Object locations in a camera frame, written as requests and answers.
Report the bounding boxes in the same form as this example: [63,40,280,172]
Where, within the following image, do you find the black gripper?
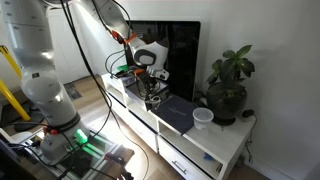
[134,69,158,99]

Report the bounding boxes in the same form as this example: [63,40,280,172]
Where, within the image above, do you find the white TV cabinet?
[102,74,255,180]

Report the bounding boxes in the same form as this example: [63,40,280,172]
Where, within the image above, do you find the black TV screen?
[123,20,202,103]

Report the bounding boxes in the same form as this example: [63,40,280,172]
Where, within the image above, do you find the black power adapter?
[242,109,254,118]

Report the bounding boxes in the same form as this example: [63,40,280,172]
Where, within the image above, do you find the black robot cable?
[58,0,151,180]

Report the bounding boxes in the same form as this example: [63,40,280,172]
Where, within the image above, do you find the yellow metal stand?
[0,45,31,121]

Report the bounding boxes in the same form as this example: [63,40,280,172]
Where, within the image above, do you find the dark blue box lid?
[152,96,195,135]

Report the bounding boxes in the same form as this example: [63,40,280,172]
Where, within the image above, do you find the green potted plant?
[207,45,255,86]

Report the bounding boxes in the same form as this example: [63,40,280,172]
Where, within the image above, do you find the clear plastic cup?
[193,107,214,130]

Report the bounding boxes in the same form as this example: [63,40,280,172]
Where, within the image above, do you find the robot base mounting frame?
[19,130,133,180]

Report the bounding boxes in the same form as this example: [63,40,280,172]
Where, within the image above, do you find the white sunglasses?
[146,96,161,103]

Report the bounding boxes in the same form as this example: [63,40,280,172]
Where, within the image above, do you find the dark plant pot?
[206,82,247,126]

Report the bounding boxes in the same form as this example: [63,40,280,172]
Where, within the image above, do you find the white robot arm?
[0,0,169,163]

